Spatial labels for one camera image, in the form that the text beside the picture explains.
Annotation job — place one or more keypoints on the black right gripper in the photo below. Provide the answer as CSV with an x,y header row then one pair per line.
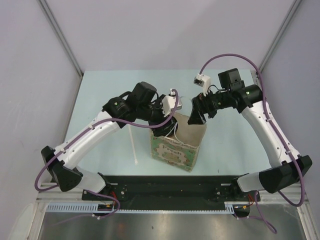
x,y
200,106

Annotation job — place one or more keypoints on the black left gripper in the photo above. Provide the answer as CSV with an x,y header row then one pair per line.
x,y
164,128

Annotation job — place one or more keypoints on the green illustrated paper bag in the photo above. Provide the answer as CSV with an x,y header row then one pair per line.
x,y
182,147

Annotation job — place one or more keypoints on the white paper-wrapped straw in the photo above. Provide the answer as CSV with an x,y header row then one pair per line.
x,y
132,145

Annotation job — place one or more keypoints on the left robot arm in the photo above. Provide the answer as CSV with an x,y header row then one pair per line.
x,y
142,107

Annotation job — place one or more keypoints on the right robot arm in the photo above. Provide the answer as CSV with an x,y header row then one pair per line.
x,y
248,101

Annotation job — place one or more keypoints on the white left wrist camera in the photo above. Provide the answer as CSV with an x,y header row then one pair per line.
x,y
169,101

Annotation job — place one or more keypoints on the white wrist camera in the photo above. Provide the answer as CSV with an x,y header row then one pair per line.
x,y
203,81
169,101

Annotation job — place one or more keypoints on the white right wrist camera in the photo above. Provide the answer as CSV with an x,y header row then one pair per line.
x,y
203,81

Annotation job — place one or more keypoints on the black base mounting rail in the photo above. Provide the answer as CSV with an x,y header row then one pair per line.
x,y
170,192

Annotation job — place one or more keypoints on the white slotted cable duct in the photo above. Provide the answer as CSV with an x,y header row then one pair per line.
x,y
103,208

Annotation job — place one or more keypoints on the aluminium frame post right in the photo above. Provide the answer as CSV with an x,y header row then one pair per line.
x,y
294,8

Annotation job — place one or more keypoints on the aluminium frame post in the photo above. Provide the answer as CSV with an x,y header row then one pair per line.
x,y
50,17
294,8

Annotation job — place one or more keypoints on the aluminium frame post left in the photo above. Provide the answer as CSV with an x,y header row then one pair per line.
x,y
50,17

